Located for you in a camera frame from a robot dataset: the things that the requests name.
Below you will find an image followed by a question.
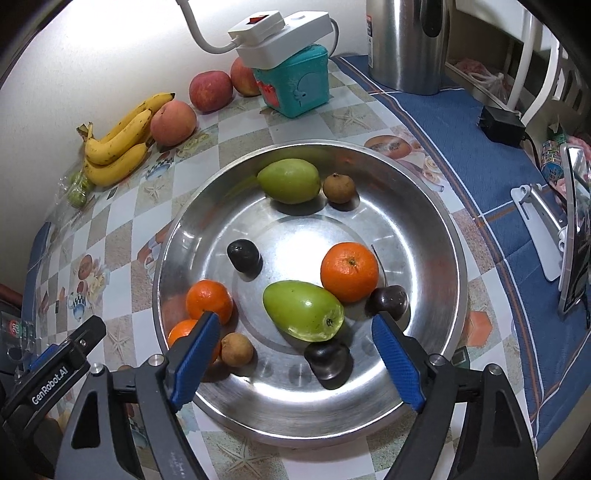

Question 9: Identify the white and red plastic bag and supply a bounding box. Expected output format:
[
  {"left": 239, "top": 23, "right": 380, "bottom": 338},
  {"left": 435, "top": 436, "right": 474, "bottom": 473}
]
[{"left": 455, "top": 58, "right": 509, "bottom": 104}]

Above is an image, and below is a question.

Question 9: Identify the black power adapter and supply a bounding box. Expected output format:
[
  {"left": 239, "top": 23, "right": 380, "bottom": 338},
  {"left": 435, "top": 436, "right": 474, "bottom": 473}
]
[{"left": 478, "top": 105, "right": 527, "bottom": 147}]

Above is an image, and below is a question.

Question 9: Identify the teal plastic box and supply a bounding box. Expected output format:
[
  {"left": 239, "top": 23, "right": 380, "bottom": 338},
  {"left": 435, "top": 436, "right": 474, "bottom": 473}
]
[{"left": 253, "top": 44, "right": 331, "bottom": 118}]

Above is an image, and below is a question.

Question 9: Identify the green oval fruit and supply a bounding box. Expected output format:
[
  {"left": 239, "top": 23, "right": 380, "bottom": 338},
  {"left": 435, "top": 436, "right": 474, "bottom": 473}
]
[
  {"left": 262, "top": 281, "right": 345, "bottom": 343},
  {"left": 256, "top": 158, "right": 321, "bottom": 205}
]

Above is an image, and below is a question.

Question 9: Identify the dark red cherry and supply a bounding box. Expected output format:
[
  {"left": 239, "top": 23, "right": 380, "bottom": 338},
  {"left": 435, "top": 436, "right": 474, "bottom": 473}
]
[
  {"left": 304, "top": 340, "right": 349, "bottom": 379},
  {"left": 367, "top": 244, "right": 409, "bottom": 319},
  {"left": 226, "top": 239, "right": 260, "bottom": 273}
]

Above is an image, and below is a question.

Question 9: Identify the green printed packet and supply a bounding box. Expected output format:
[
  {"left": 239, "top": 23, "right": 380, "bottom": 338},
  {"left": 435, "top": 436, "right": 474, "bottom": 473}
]
[{"left": 540, "top": 134, "right": 568, "bottom": 182}]

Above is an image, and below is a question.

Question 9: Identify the large orange mandarin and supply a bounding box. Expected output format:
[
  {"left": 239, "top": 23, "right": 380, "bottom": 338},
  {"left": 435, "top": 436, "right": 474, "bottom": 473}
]
[{"left": 320, "top": 242, "right": 379, "bottom": 303}]

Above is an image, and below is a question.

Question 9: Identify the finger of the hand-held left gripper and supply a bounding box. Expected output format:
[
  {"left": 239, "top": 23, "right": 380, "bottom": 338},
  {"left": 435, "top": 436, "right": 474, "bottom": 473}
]
[{"left": 30, "top": 316, "right": 107, "bottom": 370}]

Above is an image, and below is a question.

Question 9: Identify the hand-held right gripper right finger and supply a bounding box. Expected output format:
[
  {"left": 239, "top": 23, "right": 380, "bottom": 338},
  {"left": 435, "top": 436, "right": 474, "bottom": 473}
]
[{"left": 370, "top": 311, "right": 539, "bottom": 480}]

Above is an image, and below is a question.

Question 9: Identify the pale orange peach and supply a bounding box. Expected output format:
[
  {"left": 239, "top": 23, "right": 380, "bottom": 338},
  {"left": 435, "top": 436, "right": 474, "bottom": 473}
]
[{"left": 150, "top": 100, "right": 198, "bottom": 146}]

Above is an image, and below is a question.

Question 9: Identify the stainless steel basin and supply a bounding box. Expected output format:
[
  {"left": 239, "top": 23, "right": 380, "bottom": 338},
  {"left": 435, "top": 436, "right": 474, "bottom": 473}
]
[{"left": 152, "top": 142, "right": 469, "bottom": 448}]

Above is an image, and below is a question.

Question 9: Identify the white power strip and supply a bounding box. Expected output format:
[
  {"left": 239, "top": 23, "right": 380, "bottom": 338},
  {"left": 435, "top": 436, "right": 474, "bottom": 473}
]
[{"left": 235, "top": 13, "right": 340, "bottom": 68}]

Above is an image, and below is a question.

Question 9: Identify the white chair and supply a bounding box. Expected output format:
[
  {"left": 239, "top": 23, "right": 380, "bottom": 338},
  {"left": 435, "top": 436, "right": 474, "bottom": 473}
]
[{"left": 517, "top": 0, "right": 578, "bottom": 132}]

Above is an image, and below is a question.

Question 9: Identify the white phone stand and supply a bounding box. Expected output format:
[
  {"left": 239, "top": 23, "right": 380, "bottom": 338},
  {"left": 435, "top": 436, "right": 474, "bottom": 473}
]
[{"left": 510, "top": 184, "right": 571, "bottom": 282}]

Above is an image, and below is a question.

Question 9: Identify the cluster of green limes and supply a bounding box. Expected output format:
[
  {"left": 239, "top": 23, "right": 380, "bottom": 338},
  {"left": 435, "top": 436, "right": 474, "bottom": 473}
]
[{"left": 67, "top": 173, "right": 95, "bottom": 208}]

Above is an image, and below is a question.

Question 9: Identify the glass mug with red-green logo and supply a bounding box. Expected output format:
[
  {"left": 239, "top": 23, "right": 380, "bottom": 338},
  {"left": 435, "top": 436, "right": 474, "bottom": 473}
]
[{"left": 0, "top": 314, "right": 38, "bottom": 365}]

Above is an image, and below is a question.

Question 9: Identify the stainless steel kettle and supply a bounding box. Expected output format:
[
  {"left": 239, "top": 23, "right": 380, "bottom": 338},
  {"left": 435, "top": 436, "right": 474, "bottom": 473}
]
[{"left": 367, "top": 0, "right": 451, "bottom": 95}]

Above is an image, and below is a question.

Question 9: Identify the checkered printed tablecloth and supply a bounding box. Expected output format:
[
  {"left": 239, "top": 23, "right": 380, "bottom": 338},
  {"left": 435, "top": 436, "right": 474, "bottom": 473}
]
[{"left": 23, "top": 55, "right": 591, "bottom": 480}]

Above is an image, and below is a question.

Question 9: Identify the red apple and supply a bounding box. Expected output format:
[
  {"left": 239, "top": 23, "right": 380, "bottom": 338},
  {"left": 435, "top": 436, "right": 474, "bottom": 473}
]
[
  {"left": 230, "top": 58, "right": 262, "bottom": 97},
  {"left": 189, "top": 70, "right": 233, "bottom": 113}
]

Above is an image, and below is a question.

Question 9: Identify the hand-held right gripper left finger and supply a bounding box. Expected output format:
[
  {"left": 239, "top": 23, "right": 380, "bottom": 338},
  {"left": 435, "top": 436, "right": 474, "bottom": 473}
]
[{"left": 54, "top": 311, "right": 222, "bottom": 480}]

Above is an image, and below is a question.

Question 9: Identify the clear plastic bag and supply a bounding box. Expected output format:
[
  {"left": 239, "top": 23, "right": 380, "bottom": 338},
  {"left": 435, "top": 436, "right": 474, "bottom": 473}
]
[{"left": 55, "top": 166, "right": 98, "bottom": 210}]

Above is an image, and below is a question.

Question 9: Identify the brown longan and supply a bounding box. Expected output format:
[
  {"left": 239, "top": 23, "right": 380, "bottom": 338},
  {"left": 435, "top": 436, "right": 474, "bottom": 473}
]
[
  {"left": 221, "top": 333, "right": 254, "bottom": 367},
  {"left": 322, "top": 172, "right": 356, "bottom": 204}
]

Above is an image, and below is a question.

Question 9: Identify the yellow banana bunch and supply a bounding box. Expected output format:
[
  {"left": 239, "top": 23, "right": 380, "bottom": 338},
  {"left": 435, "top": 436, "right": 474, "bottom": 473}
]
[{"left": 76, "top": 92, "right": 176, "bottom": 188}]

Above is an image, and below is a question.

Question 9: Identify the pink cloth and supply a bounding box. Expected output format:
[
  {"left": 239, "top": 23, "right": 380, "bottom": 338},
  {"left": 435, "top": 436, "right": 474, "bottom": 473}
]
[{"left": 554, "top": 134, "right": 591, "bottom": 190}]

